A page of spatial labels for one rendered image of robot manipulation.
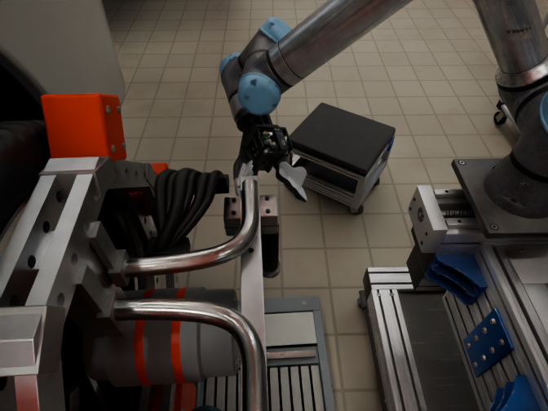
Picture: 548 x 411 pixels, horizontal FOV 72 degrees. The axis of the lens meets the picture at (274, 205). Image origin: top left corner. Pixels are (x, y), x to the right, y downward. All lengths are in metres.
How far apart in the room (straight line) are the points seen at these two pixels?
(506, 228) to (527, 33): 0.36
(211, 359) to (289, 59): 0.47
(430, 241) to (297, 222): 1.00
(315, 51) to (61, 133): 0.39
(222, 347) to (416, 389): 0.84
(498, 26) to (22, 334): 0.82
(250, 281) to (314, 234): 1.29
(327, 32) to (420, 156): 1.72
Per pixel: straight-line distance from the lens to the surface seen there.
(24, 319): 0.40
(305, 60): 0.66
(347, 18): 0.63
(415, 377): 1.32
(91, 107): 0.54
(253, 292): 0.51
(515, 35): 0.86
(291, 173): 0.78
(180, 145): 2.28
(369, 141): 1.76
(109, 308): 0.49
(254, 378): 0.43
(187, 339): 0.57
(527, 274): 0.97
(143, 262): 0.52
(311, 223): 1.83
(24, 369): 0.40
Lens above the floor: 1.43
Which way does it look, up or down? 49 degrees down
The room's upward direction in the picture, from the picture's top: straight up
